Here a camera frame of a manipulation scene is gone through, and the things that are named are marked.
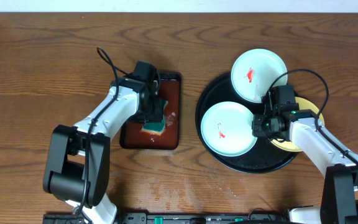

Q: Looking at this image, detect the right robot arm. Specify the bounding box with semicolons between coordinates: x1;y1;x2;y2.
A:
252;98;358;224

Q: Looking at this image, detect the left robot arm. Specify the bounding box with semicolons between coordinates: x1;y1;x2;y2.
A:
43;77;165;223

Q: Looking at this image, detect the light green plate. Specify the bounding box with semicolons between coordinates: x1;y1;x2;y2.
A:
201;101;257;157
231;49;287;103

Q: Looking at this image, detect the round black tray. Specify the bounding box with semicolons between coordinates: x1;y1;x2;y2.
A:
195;72;298;174

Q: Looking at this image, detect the rectangular brown black-rimmed tray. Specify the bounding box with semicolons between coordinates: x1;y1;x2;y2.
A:
119;72;181;150

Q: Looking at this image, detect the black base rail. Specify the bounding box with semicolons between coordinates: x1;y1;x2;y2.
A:
42;213;290;224

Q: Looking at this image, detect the yellow plate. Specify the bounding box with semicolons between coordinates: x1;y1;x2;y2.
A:
271;96;319;152

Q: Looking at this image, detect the green scrub sponge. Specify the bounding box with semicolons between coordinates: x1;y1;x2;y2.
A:
141;101;168;136

